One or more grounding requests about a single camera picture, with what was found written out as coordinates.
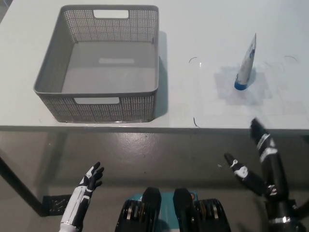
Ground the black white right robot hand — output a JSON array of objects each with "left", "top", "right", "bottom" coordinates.
[{"left": 224, "top": 117, "right": 296, "bottom": 219}]

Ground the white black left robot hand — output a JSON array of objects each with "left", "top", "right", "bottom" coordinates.
[{"left": 60, "top": 161, "right": 105, "bottom": 224}]

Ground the white shampoo tube blue cap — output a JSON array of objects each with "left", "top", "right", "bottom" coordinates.
[{"left": 234, "top": 32, "right": 257, "bottom": 91}]

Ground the black teal robot body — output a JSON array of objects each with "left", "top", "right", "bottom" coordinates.
[{"left": 114, "top": 187, "right": 233, "bottom": 232}]

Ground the grey perforated plastic basket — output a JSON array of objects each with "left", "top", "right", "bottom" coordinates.
[{"left": 33, "top": 5, "right": 160, "bottom": 123}]

